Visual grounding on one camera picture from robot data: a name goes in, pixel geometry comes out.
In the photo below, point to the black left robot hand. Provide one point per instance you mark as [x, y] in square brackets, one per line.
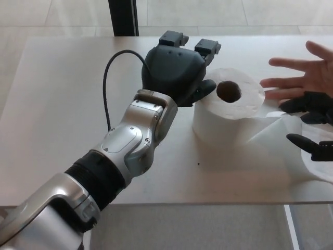
[171, 70]

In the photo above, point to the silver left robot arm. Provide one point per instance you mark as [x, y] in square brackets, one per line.
[125, 140]

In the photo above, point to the black window frame post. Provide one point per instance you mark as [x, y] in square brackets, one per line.
[122, 18]

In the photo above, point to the bare person hand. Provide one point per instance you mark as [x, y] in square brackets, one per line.
[320, 75]

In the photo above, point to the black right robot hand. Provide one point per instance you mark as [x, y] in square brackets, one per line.
[317, 104]

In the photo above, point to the white table leg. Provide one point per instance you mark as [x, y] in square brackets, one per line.
[291, 229]

